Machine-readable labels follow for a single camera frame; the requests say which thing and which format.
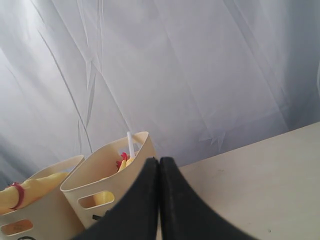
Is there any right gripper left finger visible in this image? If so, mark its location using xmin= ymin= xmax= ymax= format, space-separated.
xmin=73 ymin=157 xmax=159 ymax=240

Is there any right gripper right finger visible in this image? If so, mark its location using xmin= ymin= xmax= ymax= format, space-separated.
xmin=159 ymin=157 xmax=255 ymax=240

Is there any headless yellow chicken body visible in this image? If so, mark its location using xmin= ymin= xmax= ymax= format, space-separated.
xmin=93 ymin=152 xmax=135 ymax=206

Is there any broken chicken head with tube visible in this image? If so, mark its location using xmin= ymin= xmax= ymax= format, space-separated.
xmin=126 ymin=131 xmax=136 ymax=166

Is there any whole yellow rubber chicken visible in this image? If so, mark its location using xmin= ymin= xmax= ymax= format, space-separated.
xmin=0 ymin=172 xmax=69 ymax=215

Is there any cream bin marked X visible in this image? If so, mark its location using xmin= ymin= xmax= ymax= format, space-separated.
xmin=60 ymin=131 xmax=156 ymax=228

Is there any cream bin marked O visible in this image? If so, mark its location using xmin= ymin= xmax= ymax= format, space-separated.
xmin=0 ymin=155 xmax=84 ymax=240

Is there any white backdrop curtain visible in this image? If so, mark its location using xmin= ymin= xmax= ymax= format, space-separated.
xmin=0 ymin=0 xmax=320 ymax=188

